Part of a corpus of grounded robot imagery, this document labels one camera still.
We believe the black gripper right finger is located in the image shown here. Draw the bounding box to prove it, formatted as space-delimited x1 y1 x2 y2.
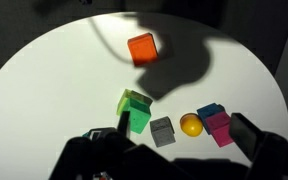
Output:
228 112 268 161

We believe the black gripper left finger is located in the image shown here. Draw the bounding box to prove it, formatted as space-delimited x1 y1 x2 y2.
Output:
117 110 132 137

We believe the orange block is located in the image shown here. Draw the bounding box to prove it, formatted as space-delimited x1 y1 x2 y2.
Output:
127 32 160 67

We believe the magenta block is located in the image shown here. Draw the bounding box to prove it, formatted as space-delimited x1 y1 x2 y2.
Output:
205 111 235 148

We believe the grey block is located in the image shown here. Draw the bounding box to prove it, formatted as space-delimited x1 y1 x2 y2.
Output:
149 115 177 148

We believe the blue block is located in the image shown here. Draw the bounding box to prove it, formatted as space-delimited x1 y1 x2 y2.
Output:
196 102 226 135

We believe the black soft cube white square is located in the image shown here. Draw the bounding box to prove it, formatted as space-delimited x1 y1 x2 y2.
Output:
82 126 119 141

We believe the yellow ball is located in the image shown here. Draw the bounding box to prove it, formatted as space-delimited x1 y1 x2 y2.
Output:
179 112 204 138

